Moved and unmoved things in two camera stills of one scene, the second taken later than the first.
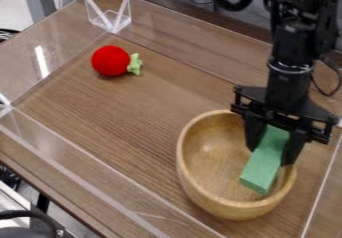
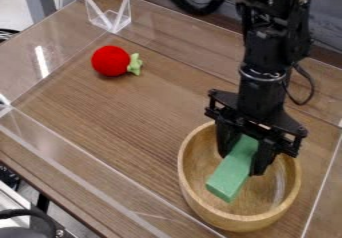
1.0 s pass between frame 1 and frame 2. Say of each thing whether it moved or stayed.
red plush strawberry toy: stayed
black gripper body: moved
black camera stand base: stayed
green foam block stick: moved
